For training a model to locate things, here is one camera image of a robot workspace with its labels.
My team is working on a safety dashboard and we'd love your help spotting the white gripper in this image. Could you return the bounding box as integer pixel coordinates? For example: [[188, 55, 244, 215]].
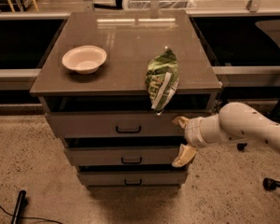
[[172, 116, 211, 168]]

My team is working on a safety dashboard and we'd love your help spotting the grey top drawer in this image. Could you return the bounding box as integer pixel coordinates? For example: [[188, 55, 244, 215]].
[[46, 112, 209, 138]]

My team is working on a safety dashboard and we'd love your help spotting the grey drawer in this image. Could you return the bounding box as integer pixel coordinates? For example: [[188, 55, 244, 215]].
[[64, 136, 186, 166], [77, 164, 188, 187], [46, 112, 209, 138]]

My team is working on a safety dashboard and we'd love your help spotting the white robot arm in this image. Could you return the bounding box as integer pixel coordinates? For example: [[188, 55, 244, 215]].
[[172, 103, 280, 167]]

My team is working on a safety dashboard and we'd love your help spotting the grey bottom drawer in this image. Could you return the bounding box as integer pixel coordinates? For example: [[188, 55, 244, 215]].
[[77, 164, 188, 187]]

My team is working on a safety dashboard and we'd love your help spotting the grey drawer cabinet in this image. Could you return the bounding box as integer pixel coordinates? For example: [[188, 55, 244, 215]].
[[29, 9, 224, 190]]

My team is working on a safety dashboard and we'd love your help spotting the grey middle drawer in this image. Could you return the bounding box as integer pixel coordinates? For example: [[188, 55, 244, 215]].
[[64, 136, 186, 166]]

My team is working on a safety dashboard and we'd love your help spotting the green chip bag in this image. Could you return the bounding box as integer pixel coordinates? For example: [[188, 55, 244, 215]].
[[145, 46, 179, 115]]

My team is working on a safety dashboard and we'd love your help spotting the black caster leg right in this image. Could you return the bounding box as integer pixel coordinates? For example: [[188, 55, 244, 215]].
[[262, 178, 280, 190]]

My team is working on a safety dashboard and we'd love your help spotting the white paper bowl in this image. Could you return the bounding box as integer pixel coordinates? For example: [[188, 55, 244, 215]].
[[62, 46, 107, 75]]

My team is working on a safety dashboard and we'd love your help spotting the black caster leg left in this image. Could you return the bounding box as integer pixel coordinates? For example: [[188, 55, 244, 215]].
[[11, 190, 28, 224]]

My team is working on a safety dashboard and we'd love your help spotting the white wire basket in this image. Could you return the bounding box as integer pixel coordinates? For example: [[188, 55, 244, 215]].
[[123, 0, 197, 10]]

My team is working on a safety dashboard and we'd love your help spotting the black floor cable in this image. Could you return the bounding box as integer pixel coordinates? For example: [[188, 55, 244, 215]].
[[0, 189, 63, 224]]

